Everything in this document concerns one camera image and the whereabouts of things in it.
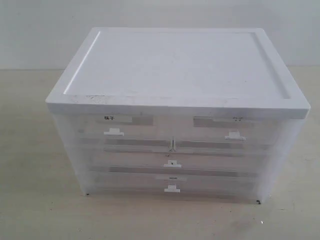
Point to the top left small drawer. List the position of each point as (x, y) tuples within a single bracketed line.
[(140, 132)]

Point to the wide clear drawer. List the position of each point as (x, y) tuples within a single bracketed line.
[(173, 180), (129, 161)]

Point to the top right small drawer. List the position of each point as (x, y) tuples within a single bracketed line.
[(195, 133)]

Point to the small drawer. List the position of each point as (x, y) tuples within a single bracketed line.
[(195, 133), (140, 132)]

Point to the white translucent drawer cabinet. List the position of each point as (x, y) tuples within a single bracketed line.
[(169, 73)]

